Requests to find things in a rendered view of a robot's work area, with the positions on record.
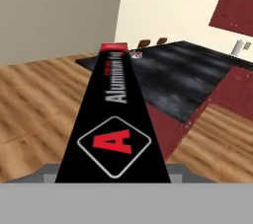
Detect black aluminum foil box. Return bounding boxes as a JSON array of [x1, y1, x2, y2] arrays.
[[54, 41, 172, 184]]

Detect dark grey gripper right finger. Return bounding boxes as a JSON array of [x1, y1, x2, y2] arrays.
[[165, 164, 215, 184]]

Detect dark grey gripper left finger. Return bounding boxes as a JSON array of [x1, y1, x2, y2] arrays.
[[5, 163, 61, 184]]

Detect brown stool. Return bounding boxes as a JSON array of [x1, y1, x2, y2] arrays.
[[155, 37, 169, 46], [136, 38, 152, 51]]

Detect red base cabinets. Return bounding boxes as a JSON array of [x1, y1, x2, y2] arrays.
[[209, 65, 253, 121]]

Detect white plate with food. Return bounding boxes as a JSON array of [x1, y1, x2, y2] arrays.
[[128, 49, 144, 60]]

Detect white paper towel roll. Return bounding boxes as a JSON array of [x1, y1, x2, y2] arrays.
[[230, 38, 247, 57]]

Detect red wall cabinets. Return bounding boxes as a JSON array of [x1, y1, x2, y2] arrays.
[[208, 0, 253, 37]]

